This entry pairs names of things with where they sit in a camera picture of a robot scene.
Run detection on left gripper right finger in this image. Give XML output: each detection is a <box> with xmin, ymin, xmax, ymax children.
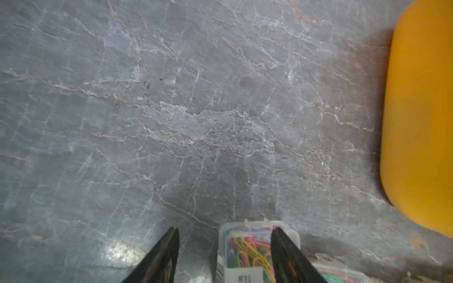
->
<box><xmin>270</xmin><ymin>228</ymin><xmax>327</xmax><ymax>283</ymax></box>

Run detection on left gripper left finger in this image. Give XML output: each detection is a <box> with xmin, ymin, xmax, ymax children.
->
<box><xmin>122</xmin><ymin>227</ymin><xmax>180</xmax><ymax>283</ymax></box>

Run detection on eleventh clear paper clip box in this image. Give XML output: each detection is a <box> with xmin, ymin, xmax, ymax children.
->
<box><xmin>215</xmin><ymin>219</ymin><xmax>300</xmax><ymax>283</ymax></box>

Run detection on yellow plastic storage tray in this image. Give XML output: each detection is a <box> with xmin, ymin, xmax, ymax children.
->
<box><xmin>380</xmin><ymin>1</ymin><xmax>453</xmax><ymax>237</ymax></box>

